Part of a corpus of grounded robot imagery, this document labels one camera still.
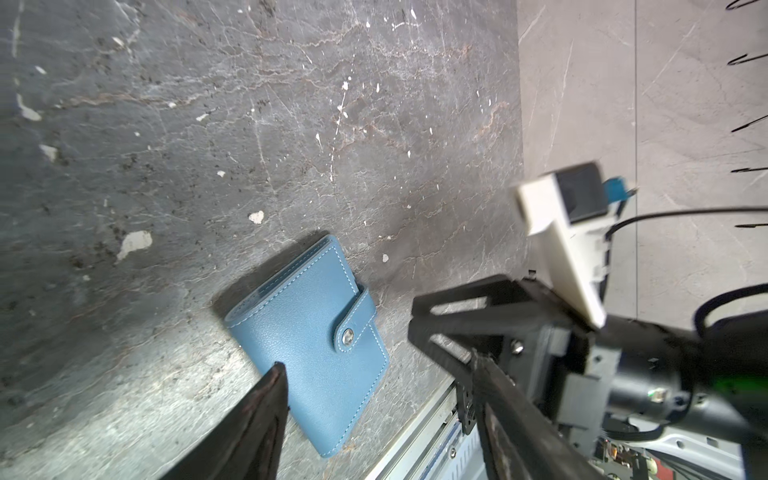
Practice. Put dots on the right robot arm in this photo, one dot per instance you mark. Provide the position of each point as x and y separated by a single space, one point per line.
730 385

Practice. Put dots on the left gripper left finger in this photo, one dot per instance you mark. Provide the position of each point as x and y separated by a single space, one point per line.
247 443

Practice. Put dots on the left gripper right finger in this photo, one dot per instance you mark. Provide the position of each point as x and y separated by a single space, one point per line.
536 418

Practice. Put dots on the blue leather card holder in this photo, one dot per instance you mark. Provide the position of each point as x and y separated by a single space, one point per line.
316 319

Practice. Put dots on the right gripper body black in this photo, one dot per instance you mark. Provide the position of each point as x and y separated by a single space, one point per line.
648 368

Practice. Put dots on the aluminium front rail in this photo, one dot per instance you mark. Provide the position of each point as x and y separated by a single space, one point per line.
433 445

